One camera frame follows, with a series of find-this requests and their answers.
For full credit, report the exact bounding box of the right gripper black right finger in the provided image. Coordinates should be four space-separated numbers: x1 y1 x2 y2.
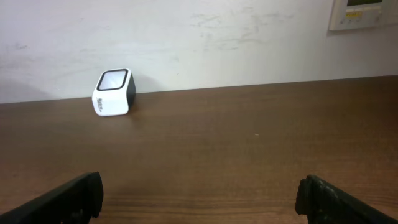
295 175 397 224

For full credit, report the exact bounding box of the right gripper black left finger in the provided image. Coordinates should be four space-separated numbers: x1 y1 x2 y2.
1 172 103 224

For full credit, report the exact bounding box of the white barcode scanner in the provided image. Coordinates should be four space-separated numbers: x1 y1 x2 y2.
91 68 136 117

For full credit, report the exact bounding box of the white wall control panel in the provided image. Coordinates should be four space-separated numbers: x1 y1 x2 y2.
328 0 397 31

